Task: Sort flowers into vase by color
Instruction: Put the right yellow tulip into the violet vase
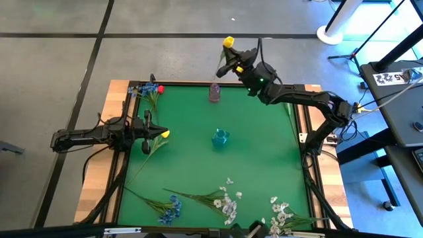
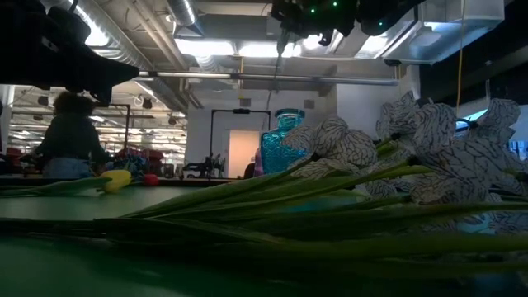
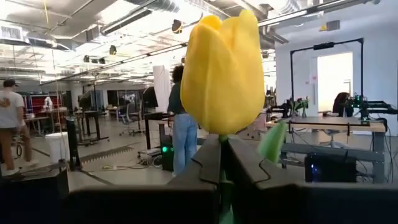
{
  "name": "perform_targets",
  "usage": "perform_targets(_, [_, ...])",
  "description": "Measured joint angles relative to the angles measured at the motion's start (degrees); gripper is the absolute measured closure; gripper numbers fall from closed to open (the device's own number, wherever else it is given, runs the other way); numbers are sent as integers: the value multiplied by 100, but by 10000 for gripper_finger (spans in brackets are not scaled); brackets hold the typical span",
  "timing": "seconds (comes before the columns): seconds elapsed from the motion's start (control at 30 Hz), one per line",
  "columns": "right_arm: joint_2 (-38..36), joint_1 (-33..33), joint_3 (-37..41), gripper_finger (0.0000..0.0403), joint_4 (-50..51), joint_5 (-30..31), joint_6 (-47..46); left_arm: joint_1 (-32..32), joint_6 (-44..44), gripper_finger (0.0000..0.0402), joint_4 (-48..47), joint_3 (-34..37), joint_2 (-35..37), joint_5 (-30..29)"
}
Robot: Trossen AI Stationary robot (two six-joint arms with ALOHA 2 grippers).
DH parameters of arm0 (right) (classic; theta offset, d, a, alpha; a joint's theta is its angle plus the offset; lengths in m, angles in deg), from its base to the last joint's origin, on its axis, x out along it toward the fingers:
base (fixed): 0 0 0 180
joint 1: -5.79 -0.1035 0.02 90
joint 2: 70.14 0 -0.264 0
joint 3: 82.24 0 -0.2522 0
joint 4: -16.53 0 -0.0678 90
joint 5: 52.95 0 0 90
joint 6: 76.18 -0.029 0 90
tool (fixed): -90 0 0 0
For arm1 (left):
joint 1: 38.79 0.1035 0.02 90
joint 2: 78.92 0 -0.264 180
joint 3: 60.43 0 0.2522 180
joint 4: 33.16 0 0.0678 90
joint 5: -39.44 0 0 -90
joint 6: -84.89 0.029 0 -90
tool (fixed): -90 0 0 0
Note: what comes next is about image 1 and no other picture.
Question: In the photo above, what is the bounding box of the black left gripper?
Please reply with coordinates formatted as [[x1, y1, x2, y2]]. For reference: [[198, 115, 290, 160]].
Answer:
[[131, 110, 170, 155]]

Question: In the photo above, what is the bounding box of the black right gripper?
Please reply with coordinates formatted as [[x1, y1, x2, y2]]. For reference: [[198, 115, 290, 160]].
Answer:
[[216, 47, 260, 80]]

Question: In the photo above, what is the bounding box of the yellow artificial tulip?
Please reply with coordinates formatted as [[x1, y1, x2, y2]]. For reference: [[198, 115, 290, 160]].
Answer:
[[213, 35, 236, 82], [126, 130, 171, 186]]

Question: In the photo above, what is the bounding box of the blue artificial flower bunch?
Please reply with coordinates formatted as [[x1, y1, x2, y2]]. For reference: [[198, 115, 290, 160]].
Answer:
[[128, 81, 161, 125], [124, 186, 183, 227]]

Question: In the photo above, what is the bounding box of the white artificial flower bunch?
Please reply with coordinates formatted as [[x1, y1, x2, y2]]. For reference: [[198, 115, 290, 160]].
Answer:
[[163, 177, 244, 227], [260, 196, 328, 237]]

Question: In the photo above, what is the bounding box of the purple glass vase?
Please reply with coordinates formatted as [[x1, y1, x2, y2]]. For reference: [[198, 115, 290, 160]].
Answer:
[[208, 82, 221, 104]]

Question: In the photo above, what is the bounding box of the teal glass vase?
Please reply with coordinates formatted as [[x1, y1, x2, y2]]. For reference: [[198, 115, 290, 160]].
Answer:
[[211, 128, 231, 149]]

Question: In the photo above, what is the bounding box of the green table mat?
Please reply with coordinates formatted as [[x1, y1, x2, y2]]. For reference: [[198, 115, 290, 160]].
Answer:
[[117, 84, 313, 231]]

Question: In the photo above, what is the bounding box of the white round-base pole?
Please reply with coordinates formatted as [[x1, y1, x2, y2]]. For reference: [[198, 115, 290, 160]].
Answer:
[[316, 0, 364, 46]]

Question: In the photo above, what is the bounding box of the thin black tripod stand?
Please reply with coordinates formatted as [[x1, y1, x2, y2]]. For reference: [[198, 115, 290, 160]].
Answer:
[[327, 0, 406, 72]]

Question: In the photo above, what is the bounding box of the grey metal foot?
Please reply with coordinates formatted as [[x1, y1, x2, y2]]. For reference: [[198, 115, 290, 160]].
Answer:
[[0, 140, 26, 155]]

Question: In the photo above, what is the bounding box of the white paper with black print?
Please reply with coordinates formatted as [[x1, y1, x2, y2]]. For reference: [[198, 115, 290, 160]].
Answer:
[[372, 71, 412, 86]]

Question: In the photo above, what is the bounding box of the black desk base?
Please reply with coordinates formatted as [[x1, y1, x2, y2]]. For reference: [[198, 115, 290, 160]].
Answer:
[[336, 128, 401, 208]]

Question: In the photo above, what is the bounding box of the black desk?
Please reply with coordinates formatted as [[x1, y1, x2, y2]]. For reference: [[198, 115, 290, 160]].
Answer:
[[359, 59, 423, 148]]

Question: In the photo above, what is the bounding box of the dark keyboard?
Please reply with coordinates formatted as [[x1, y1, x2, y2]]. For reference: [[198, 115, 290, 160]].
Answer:
[[412, 147, 423, 173]]

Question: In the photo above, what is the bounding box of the grey desk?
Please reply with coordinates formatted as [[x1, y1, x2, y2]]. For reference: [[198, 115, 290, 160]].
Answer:
[[385, 145, 423, 225]]

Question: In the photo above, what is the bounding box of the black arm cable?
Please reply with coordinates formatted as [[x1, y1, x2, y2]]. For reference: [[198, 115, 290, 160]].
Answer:
[[81, 145, 112, 186]]

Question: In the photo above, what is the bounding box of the black aluminium table frame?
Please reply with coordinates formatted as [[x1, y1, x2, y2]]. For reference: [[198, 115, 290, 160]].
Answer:
[[74, 79, 354, 238]]

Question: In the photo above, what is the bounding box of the silver frame bracket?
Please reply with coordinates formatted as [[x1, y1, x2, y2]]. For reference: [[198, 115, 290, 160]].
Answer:
[[104, 227, 142, 235], [286, 231, 327, 238]]

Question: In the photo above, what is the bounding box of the grey-white cable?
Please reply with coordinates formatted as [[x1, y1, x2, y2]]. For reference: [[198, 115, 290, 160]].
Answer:
[[358, 75, 423, 115]]

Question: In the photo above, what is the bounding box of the thick black post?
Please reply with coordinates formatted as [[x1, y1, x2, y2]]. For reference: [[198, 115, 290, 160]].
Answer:
[[375, 24, 423, 72]]

